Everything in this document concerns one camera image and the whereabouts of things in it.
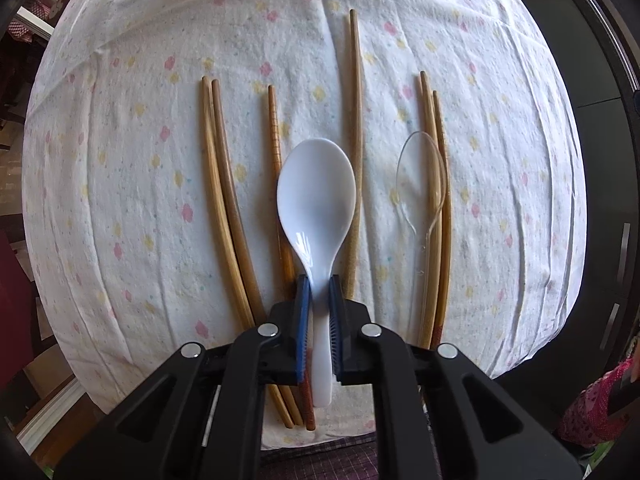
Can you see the white floral table cloth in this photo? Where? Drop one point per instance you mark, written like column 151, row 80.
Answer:
column 140, row 185

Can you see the clear plastic spoon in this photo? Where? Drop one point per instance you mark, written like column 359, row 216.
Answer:
column 421, row 175

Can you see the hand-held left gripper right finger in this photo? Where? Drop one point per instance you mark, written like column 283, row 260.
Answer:
column 334, row 321

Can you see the red checkered apron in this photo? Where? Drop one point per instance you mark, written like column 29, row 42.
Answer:
column 47, row 0

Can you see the pink patterned clothing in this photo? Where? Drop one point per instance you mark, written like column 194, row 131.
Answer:
column 585, row 410

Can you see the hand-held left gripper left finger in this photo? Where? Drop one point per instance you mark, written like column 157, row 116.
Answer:
column 301, row 321

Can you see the ridged red-tipped wooden chopstick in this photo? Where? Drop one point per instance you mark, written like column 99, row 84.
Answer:
column 276, row 160
column 356, row 135

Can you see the purple plaid cloth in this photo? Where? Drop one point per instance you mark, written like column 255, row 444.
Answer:
column 320, row 460

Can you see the plain light bamboo chopstick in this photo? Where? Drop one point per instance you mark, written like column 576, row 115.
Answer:
column 231, row 195
column 216, row 195

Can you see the brown bamboo chopstick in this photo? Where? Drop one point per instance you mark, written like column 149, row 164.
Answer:
column 446, row 240
column 429, row 125

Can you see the white plastic soup spoon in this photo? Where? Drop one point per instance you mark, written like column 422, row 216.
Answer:
column 315, row 195

